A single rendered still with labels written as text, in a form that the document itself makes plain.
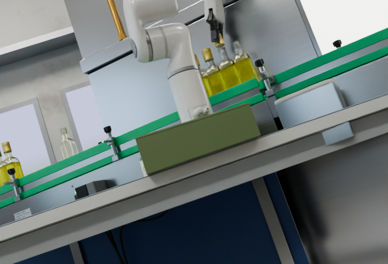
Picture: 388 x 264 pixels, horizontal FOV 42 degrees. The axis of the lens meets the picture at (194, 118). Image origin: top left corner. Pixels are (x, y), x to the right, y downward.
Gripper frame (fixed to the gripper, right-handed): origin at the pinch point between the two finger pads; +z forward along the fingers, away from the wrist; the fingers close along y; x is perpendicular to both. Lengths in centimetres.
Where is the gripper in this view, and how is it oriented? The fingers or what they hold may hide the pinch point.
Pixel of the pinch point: (217, 37)
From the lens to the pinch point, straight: 187.6
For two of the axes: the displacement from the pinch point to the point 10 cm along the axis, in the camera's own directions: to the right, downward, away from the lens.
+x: 9.3, -0.9, -3.6
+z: 0.7, 10.0, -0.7
